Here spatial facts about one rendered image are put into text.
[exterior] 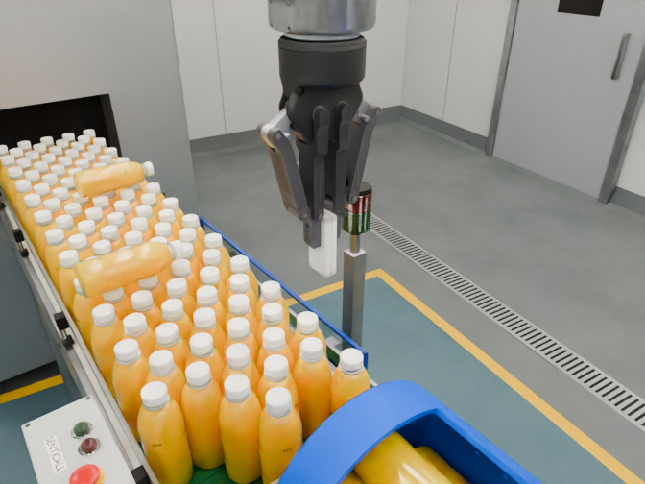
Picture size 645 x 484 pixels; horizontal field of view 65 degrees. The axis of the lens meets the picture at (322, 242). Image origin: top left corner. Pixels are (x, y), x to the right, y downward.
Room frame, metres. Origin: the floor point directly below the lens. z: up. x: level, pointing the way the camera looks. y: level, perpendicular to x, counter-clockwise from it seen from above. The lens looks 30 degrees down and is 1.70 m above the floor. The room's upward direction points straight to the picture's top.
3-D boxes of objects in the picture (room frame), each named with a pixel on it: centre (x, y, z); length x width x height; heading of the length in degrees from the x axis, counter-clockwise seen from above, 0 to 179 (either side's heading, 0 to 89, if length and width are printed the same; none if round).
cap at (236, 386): (0.58, 0.13, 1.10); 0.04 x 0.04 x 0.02
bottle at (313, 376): (0.67, 0.02, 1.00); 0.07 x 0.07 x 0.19
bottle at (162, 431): (0.56, 0.26, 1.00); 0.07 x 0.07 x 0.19
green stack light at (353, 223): (0.99, -0.07, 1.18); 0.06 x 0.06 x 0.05
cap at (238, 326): (0.72, 0.15, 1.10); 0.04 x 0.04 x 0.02
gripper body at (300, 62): (0.46, 0.00, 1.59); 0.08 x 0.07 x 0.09; 128
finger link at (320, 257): (0.46, 0.00, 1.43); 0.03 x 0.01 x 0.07; 38
